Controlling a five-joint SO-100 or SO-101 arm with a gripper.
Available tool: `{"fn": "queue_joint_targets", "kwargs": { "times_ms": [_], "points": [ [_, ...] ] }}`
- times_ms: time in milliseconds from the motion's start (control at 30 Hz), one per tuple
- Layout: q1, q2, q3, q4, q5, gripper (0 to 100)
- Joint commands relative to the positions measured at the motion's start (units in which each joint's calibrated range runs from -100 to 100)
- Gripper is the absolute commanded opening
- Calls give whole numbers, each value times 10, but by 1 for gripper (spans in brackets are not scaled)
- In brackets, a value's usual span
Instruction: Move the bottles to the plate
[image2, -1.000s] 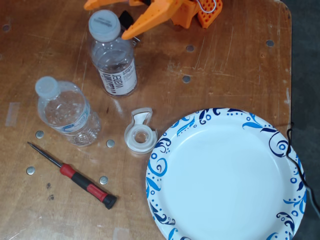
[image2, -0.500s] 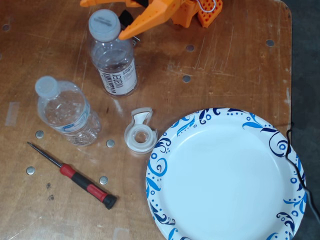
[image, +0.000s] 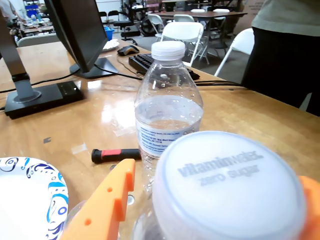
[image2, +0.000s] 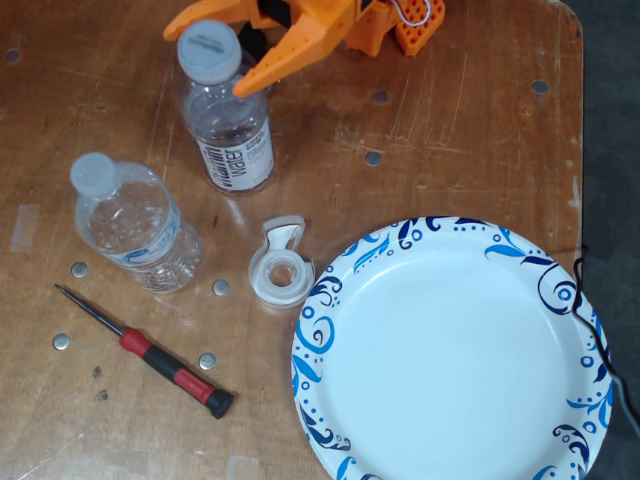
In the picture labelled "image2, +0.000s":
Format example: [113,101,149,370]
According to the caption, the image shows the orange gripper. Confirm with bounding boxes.
[162,0,374,100]

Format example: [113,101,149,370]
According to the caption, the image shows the vitaminwater bottle with white cap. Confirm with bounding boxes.
[175,18,276,196]

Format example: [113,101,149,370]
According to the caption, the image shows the red black screwdriver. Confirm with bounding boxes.
[53,282,235,420]

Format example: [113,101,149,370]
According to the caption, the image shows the white blue patterned paper plate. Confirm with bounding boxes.
[290,214,615,480]

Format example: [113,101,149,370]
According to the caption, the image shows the small black metal clip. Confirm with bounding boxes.
[237,22,275,69]

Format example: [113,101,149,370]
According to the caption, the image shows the clear plastic water bottle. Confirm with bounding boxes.
[68,151,205,295]

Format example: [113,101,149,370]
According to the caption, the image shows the clear white tape dispenser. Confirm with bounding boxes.
[247,213,317,309]

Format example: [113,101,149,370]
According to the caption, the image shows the white red servo wires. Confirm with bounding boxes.
[388,0,434,27]

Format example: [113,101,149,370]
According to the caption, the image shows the thick black cable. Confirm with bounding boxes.
[570,243,640,439]

